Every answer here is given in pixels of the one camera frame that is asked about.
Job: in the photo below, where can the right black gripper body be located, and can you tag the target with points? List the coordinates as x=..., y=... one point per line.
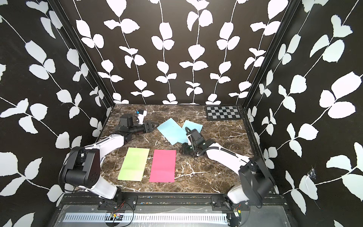
x=188, y=150

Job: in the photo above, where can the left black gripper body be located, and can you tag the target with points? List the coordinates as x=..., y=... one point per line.
x=146, y=130

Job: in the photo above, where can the light blue paper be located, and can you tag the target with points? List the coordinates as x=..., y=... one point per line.
x=173, y=132
x=192, y=125

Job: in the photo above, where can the pink paper sheet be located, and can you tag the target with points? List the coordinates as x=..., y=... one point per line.
x=163, y=166

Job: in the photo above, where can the yellow-green paper sheet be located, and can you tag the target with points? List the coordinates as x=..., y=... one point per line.
x=134, y=164

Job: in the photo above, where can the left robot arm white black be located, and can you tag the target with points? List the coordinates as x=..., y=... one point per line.
x=82, y=168

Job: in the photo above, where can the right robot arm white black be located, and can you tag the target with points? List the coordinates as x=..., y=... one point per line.
x=256, y=180

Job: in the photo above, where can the checkerboard calibration board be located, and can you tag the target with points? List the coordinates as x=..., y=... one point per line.
x=221, y=113

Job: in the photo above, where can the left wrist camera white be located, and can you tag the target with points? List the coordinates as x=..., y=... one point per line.
x=141, y=114

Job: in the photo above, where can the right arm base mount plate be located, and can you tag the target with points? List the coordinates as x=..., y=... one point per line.
x=221, y=202

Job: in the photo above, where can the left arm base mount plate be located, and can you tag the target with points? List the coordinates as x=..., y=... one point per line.
x=122, y=202

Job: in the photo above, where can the white perforated rail strip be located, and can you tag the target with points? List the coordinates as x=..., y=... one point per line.
x=212, y=218

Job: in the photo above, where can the small electronics board with wires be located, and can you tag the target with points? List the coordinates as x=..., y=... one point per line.
x=114, y=217

